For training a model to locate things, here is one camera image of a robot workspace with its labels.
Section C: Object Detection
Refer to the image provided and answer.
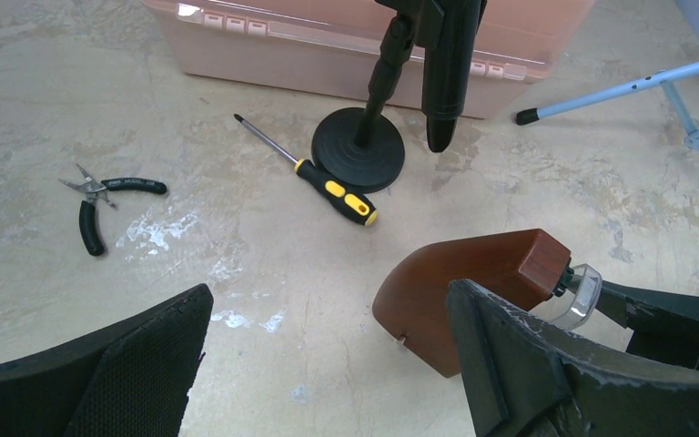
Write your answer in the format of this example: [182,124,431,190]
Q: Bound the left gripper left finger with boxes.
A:
[0,284,214,436]

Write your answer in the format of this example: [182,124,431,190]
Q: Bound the black handled pliers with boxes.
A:
[58,164,168,257]

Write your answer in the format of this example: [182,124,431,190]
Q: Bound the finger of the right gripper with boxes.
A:
[572,281,699,374]

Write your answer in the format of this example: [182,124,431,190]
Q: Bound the pink plastic storage box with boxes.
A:
[147,0,592,119]

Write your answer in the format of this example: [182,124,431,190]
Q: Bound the clear plastic metronome cover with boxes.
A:
[532,263,603,330]

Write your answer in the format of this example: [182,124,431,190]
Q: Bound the brown wooden metronome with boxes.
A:
[371,229,572,378]

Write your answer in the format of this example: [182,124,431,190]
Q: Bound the black yellow screwdriver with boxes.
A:
[233,113,378,227]

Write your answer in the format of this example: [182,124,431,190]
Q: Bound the black round microphone stand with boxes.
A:
[311,1,418,193]

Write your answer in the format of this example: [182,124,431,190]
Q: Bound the black microphone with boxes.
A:
[421,1,487,153]

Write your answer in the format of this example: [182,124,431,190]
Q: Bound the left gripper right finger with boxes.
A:
[451,290,699,436]

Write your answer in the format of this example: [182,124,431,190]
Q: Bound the light blue music stand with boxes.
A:
[514,51,699,168]

